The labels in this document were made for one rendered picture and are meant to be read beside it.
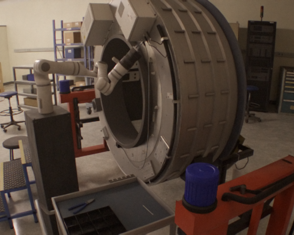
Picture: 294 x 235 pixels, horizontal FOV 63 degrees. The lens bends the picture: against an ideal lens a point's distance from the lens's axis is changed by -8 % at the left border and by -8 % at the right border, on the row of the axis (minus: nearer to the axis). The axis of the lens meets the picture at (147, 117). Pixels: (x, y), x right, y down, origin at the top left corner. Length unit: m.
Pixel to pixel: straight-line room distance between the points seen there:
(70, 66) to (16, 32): 8.76
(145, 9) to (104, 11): 0.61
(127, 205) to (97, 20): 1.28
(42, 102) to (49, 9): 7.69
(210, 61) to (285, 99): 4.68
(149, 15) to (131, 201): 1.03
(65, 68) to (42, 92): 0.20
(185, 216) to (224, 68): 0.89
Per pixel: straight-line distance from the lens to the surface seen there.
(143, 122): 1.56
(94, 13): 1.99
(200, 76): 1.37
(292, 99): 6.06
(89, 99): 2.94
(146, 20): 1.44
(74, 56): 7.78
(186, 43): 1.40
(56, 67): 1.62
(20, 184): 2.33
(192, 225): 0.93
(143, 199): 1.51
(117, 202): 1.49
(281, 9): 6.91
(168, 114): 1.40
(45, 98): 1.63
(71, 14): 8.60
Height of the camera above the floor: 1.53
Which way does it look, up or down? 17 degrees down
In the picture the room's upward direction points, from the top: straight up
